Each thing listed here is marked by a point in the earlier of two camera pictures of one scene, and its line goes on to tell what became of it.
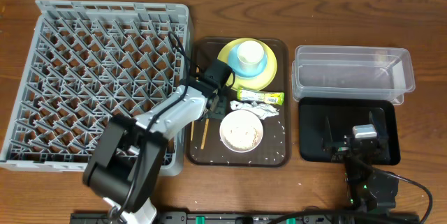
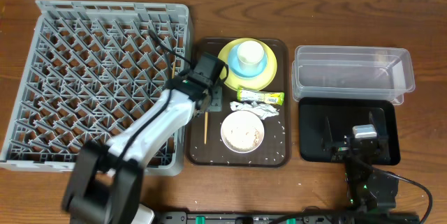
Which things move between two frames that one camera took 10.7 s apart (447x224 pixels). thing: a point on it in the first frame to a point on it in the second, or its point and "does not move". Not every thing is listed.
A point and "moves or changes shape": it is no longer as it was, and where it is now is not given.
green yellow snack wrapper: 267,97 does not move
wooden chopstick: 205,133 moves or changes shape
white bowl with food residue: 241,130 does not move
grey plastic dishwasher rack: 91,62 does not move
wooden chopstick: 192,130 to 173,70
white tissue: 261,110 does not move
